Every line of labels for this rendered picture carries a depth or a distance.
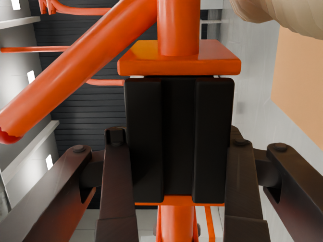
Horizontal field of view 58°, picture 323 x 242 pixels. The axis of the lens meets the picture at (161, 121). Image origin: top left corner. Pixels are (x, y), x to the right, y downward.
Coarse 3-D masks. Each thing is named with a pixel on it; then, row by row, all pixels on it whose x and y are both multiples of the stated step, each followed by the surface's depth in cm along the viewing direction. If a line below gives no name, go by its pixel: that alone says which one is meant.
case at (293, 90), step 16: (288, 32) 33; (288, 48) 33; (304, 48) 29; (320, 48) 26; (288, 64) 33; (304, 64) 29; (320, 64) 26; (288, 80) 33; (304, 80) 29; (320, 80) 26; (272, 96) 39; (288, 96) 33; (304, 96) 29; (320, 96) 26; (288, 112) 33; (304, 112) 29; (320, 112) 26; (304, 128) 29; (320, 128) 26; (320, 144) 26
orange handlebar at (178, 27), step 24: (168, 0) 14; (192, 0) 14; (168, 24) 14; (192, 24) 14; (168, 48) 14; (192, 48) 15; (168, 216) 18; (192, 216) 19; (168, 240) 19; (192, 240) 20
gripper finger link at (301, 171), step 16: (272, 144) 14; (272, 160) 13; (288, 160) 13; (304, 160) 13; (288, 176) 12; (304, 176) 11; (320, 176) 11; (272, 192) 14; (288, 192) 12; (304, 192) 10; (320, 192) 10; (288, 208) 12; (304, 208) 11; (320, 208) 10; (288, 224) 12; (304, 224) 11; (320, 224) 10; (304, 240) 11; (320, 240) 10
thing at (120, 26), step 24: (120, 0) 16; (144, 0) 15; (96, 24) 17; (120, 24) 16; (144, 24) 16; (72, 48) 17; (96, 48) 16; (120, 48) 17; (48, 72) 17; (72, 72) 17; (96, 72) 18; (24, 96) 18; (48, 96) 18; (0, 120) 19; (24, 120) 18
